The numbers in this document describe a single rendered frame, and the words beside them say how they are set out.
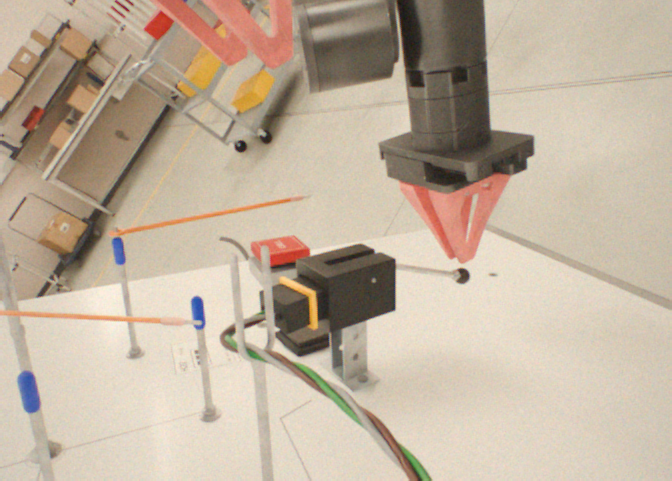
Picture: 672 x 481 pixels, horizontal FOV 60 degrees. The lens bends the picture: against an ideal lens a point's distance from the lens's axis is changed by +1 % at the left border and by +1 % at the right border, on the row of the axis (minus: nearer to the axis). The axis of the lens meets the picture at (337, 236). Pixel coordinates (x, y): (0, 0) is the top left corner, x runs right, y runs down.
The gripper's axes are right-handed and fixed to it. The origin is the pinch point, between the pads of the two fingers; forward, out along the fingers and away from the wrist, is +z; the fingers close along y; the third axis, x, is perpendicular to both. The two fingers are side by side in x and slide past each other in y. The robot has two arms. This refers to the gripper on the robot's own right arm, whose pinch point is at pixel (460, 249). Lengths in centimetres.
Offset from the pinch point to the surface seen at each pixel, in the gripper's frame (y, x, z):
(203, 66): -364, 116, 17
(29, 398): 2.7, -30.8, -5.4
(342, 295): 2.4, -12.8, -2.6
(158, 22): -385, 101, -15
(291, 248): -17.6, -6.5, 2.6
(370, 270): 2.3, -10.3, -3.4
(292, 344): -5.0, -14.0, 4.3
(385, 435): 17.5, -20.5, -6.4
